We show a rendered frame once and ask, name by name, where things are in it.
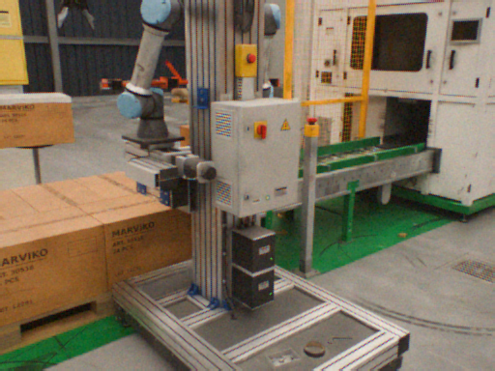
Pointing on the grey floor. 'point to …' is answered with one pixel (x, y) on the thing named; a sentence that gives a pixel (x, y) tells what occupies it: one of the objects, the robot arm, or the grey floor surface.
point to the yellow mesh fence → (330, 61)
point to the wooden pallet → (101, 306)
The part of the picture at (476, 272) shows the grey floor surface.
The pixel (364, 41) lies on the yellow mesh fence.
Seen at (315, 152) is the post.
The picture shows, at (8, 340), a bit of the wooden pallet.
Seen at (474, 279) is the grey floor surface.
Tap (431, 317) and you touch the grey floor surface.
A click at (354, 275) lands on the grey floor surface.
